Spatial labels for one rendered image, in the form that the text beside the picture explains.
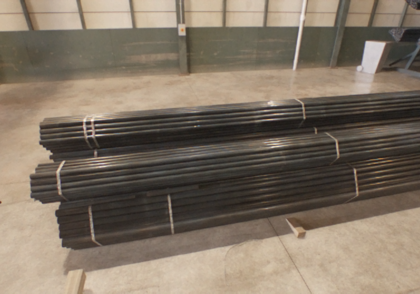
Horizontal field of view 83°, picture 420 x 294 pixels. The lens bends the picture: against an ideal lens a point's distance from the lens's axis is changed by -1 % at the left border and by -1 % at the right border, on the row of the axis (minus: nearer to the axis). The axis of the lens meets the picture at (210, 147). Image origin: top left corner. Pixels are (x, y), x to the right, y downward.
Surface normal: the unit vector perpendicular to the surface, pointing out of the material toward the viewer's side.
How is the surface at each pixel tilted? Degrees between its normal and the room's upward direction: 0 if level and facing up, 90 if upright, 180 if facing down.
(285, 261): 0
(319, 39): 90
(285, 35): 90
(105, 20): 90
